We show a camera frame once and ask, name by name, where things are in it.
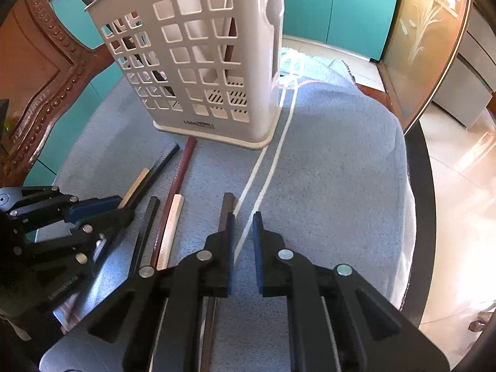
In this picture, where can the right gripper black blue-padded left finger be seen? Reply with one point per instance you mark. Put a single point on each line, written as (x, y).
(153, 323)

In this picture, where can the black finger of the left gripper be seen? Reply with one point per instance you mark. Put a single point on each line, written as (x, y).
(86, 232)

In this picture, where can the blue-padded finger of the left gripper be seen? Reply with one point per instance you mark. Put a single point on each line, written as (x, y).
(91, 207)

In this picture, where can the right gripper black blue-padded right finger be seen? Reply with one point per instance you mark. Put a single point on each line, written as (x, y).
(336, 319)

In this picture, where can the dark brown chopstick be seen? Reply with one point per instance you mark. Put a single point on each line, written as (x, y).
(228, 205)

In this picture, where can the beige chopstick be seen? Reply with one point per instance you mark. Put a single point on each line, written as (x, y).
(133, 187)

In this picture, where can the black short chopstick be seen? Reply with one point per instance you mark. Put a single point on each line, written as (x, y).
(143, 234)

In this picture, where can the white textured chopstick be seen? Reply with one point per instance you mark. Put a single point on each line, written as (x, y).
(170, 231)

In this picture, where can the black long chopstick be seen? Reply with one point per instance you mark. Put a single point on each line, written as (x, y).
(155, 174)

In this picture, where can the dark red long chopstick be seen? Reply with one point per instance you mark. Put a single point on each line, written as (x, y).
(175, 189)

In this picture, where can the carved wooden chair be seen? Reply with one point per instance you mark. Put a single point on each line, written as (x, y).
(53, 84)

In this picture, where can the blue cloth table mat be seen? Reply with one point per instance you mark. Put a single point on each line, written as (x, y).
(333, 182)

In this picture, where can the white plastic utensil basket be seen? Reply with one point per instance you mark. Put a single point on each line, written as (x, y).
(204, 68)

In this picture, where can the grey drawer cabinet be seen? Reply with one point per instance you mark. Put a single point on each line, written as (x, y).
(469, 85)

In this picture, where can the teal cabinet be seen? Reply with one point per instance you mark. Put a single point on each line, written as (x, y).
(359, 26)

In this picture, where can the wooden glass-panel door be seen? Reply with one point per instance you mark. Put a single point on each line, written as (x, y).
(423, 41)

